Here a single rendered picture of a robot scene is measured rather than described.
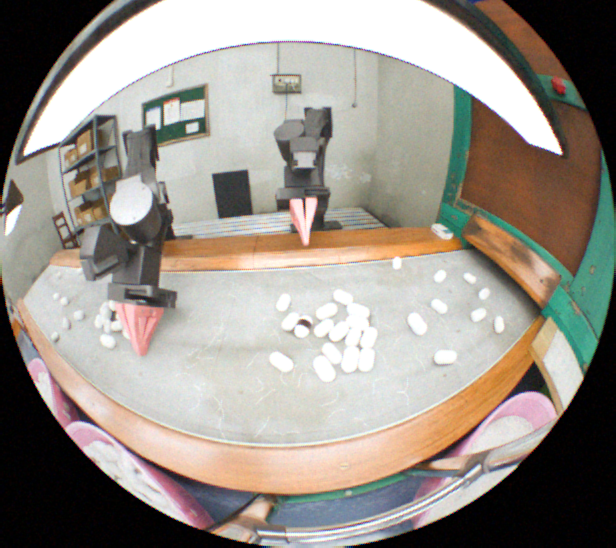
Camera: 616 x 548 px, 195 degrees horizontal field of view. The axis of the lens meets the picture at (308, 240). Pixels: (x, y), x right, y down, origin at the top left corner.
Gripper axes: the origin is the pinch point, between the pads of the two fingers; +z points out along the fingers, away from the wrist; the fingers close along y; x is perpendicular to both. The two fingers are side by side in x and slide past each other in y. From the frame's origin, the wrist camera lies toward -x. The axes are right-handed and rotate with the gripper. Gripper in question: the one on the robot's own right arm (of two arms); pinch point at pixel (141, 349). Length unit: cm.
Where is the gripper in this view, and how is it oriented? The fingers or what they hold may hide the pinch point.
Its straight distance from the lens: 32.0
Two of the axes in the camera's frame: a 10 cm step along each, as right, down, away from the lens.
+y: 9.9, -0.6, 1.0
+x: -0.7, 3.6, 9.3
